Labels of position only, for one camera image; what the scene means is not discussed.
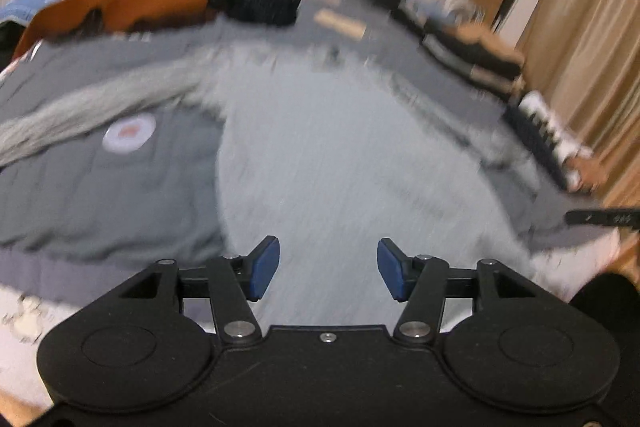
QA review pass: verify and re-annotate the tan quilted pillow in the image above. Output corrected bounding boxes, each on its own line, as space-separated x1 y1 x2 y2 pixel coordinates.
457 22 522 54

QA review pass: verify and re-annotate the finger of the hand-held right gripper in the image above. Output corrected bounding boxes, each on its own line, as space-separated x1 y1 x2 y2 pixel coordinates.
565 206 640 232

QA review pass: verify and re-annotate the folded black sweater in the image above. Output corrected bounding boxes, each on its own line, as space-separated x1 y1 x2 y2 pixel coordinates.
425 27 526 94

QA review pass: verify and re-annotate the rust orange sweater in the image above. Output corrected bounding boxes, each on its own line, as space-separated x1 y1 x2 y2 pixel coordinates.
12 0 211 58

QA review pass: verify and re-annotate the blue printed pillow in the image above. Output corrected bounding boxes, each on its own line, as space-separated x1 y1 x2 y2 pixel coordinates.
0 0 57 28

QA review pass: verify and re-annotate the folded blue garment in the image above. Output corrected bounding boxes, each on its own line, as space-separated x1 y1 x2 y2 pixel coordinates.
410 0 471 22

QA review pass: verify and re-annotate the beige curtain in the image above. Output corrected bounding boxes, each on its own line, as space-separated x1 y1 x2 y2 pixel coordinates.
515 0 640 204

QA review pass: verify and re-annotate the grey t-shirt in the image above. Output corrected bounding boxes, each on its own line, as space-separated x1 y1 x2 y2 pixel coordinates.
0 44 546 328

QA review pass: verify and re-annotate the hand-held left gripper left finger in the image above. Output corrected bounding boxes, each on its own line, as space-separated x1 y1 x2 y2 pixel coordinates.
119 235 281 344

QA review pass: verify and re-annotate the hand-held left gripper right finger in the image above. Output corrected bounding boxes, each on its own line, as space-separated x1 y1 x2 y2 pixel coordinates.
377 237 539 346

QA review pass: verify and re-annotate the folded dotted clothes stack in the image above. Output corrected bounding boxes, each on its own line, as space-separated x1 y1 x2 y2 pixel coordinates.
505 92 608 194

